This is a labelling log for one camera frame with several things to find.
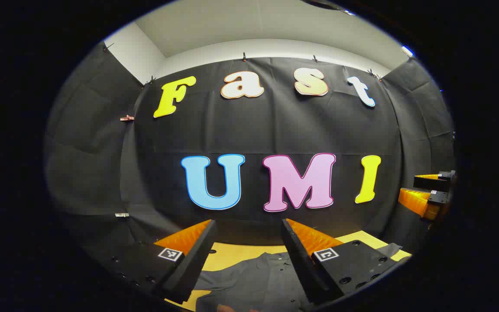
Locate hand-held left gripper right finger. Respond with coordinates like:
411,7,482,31
281,218,412,306

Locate black backdrop cloth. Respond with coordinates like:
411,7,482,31
44,41,456,256

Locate grey button-up shirt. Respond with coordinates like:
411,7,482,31
193,243,404,312

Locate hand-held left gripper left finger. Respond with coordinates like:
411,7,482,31
102,219,218,305

